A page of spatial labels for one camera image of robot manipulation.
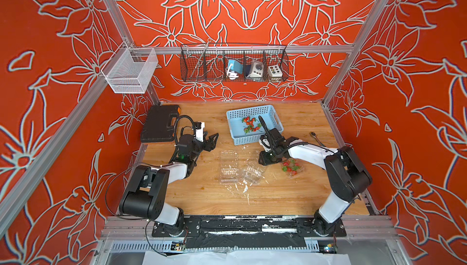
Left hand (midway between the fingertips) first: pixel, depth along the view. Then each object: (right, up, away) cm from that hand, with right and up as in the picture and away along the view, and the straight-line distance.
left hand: (212, 132), depth 89 cm
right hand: (+23, -15, +2) cm, 28 cm away
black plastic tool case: (-34, +2, +14) cm, 37 cm away
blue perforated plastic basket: (+17, +4, +18) cm, 25 cm away
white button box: (+32, +31, +5) cm, 45 cm away
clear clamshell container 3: (+20, -21, -1) cm, 29 cm away
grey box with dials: (+23, +32, +2) cm, 39 cm away
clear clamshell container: (+44, -18, -1) cm, 48 cm away
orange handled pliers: (+57, -3, +12) cm, 58 cm away
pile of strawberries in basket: (+20, +5, +19) cm, 28 cm away
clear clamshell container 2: (+8, -20, -1) cm, 22 cm away
